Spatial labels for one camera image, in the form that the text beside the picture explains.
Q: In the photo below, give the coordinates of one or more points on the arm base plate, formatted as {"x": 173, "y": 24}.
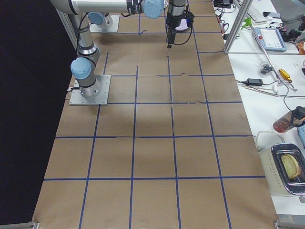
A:
{"x": 94, "y": 95}
{"x": 112, "y": 29}

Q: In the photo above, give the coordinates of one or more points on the toast slice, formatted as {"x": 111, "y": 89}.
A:
{"x": 291, "y": 166}

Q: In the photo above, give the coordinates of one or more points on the clear bottle red contents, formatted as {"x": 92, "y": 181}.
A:
{"x": 294, "y": 118}

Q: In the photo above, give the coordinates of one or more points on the blue teach pendant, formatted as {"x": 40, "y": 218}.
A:
{"x": 270, "y": 39}

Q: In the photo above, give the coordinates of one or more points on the yellow tool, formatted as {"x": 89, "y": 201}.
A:
{"x": 285, "y": 75}

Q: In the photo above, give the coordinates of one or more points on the wooden chopstick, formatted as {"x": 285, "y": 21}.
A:
{"x": 260, "y": 91}

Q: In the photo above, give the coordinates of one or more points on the white toaster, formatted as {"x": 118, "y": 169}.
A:
{"x": 279, "y": 183}

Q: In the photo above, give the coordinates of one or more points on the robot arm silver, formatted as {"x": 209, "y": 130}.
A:
{"x": 84, "y": 12}
{"x": 102, "y": 20}

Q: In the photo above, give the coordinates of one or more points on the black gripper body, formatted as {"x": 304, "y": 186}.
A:
{"x": 172, "y": 24}

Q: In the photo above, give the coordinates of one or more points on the aluminium frame post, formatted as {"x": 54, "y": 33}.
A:
{"x": 237, "y": 24}

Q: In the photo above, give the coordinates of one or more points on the white keyboard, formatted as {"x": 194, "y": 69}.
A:
{"x": 253, "y": 13}

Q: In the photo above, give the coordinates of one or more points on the brown paper table cover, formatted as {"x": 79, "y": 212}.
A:
{"x": 172, "y": 149}

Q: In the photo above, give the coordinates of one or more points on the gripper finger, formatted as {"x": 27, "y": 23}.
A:
{"x": 169, "y": 44}

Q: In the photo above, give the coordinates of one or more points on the black power adapter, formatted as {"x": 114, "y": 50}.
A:
{"x": 254, "y": 82}

